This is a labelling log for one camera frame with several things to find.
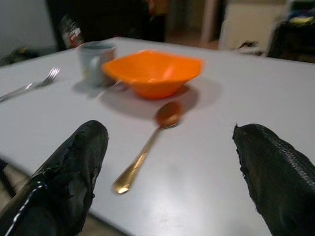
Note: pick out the gold metal spoon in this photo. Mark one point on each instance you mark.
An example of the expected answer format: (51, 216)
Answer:
(140, 157)

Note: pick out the black cabinet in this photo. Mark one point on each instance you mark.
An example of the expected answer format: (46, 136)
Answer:
(110, 17)

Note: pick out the orange plastic bowl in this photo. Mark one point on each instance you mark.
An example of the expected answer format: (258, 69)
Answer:
(147, 73)

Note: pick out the grey ceramic mug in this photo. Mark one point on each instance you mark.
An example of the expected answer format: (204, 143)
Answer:
(91, 64)

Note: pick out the clear plastic snack bag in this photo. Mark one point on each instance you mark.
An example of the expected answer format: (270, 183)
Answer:
(71, 32)

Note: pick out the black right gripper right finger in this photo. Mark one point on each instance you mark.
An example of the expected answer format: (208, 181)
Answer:
(278, 177)

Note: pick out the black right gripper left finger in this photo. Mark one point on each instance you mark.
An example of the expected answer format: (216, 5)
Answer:
(64, 177)

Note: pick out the silver metal fork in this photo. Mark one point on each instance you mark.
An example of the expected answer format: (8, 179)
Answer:
(41, 82)

